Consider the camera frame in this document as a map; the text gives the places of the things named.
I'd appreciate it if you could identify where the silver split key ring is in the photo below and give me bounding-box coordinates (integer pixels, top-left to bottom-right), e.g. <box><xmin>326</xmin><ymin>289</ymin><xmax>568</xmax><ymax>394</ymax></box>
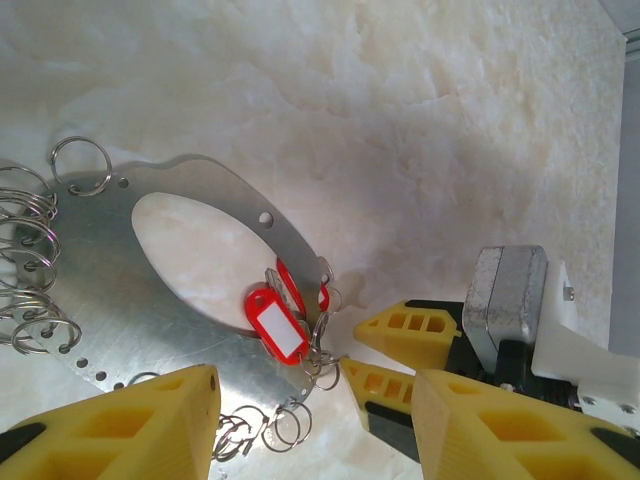
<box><xmin>214</xmin><ymin>405</ymin><xmax>266</xmax><ymax>451</ymax></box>
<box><xmin>0</xmin><ymin>219</ymin><xmax>62</xmax><ymax>292</ymax></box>
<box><xmin>0</xmin><ymin>166</ymin><xmax>59</xmax><ymax>226</ymax></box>
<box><xmin>49</xmin><ymin>136</ymin><xmax>114</xmax><ymax>197</ymax></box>
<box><xmin>12</xmin><ymin>317</ymin><xmax>84</xmax><ymax>355</ymax></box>
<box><xmin>259</xmin><ymin>402</ymin><xmax>314</xmax><ymax>454</ymax></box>

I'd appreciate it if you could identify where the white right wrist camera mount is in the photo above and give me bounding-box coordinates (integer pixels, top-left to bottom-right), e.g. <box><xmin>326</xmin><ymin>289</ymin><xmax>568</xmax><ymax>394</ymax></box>
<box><xmin>529</xmin><ymin>259</ymin><xmax>640</xmax><ymax>439</ymax></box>

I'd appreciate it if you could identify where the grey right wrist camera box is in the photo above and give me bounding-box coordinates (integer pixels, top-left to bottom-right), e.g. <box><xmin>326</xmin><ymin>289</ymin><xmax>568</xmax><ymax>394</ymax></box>
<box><xmin>462</xmin><ymin>244</ymin><xmax>549</xmax><ymax>359</ymax></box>

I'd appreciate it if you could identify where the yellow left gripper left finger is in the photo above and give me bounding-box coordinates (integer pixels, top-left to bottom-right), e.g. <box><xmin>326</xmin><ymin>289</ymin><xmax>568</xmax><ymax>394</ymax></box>
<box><xmin>0</xmin><ymin>363</ymin><xmax>222</xmax><ymax>480</ymax></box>

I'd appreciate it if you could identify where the silver key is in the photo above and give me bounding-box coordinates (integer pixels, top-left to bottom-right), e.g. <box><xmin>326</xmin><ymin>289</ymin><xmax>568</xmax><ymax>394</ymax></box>
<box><xmin>263</xmin><ymin>267</ymin><xmax>296</xmax><ymax>304</ymax></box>

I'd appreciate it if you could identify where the small silver key ring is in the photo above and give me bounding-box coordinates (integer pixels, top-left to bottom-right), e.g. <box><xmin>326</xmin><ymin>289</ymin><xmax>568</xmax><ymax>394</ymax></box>
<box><xmin>304</xmin><ymin>352</ymin><xmax>346</xmax><ymax>392</ymax></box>

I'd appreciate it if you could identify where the red key tag white label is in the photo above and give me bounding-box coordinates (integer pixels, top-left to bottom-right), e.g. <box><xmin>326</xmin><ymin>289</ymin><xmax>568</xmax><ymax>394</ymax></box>
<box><xmin>243</xmin><ymin>285</ymin><xmax>307</xmax><ymax>368</ymax></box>

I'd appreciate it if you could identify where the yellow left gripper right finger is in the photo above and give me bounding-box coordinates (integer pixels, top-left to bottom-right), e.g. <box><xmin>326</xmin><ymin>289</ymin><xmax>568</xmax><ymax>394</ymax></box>
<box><xmin>410</xmin><ymin>368</ymin><xmax>640</xmax><ymax>480</ymax></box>

